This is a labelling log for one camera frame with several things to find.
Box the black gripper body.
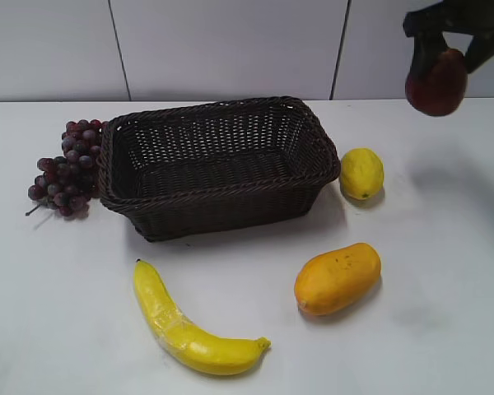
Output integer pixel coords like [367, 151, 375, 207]
[403, 0, 494, 37]

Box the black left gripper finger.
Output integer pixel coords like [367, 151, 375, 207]
[408, 32, 448, 79]

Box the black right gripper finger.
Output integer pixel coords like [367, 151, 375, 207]
[464, 33, 494, 74]

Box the red apple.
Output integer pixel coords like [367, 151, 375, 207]
[405, 49, 468, 117]

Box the black wicker basket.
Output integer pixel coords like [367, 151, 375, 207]
[99, 96, 341, 242]

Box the yellow lemon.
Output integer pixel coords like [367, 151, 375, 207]
[339, 147, 384, 201]

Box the orange mango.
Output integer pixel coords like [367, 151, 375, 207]
[294, 243, 382, 316]

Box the yellow banana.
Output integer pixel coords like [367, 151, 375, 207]
[133, 259, 271, 376]

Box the purple grape bunch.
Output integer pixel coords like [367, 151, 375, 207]
[26, 119, 107, 218]

